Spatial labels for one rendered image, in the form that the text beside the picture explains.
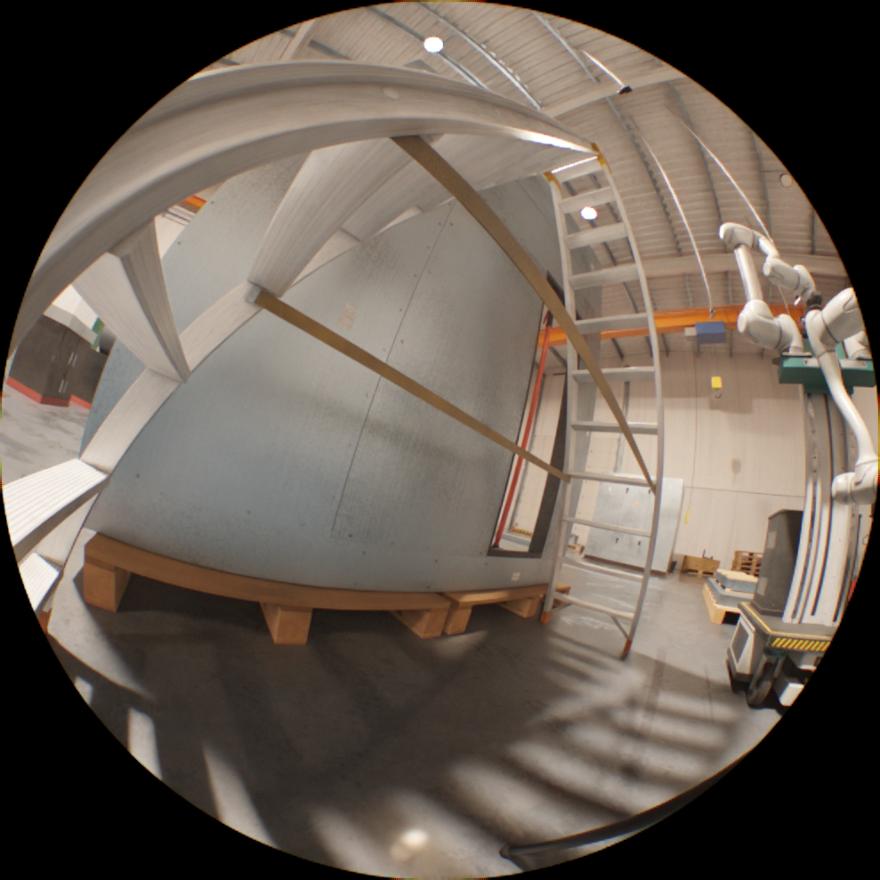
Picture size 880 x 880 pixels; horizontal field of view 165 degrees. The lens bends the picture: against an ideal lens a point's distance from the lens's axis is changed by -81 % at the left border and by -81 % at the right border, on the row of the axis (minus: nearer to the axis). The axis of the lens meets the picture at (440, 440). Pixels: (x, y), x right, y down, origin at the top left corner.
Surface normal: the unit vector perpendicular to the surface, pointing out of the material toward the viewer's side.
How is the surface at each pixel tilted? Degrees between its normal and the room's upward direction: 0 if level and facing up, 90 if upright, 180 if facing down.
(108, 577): 90
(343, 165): 180
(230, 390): 90
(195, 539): 90
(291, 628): 90
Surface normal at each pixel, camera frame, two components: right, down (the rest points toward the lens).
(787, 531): -0.72, -0.33
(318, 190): -0.27, 0.94
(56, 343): 0.65, 0.04
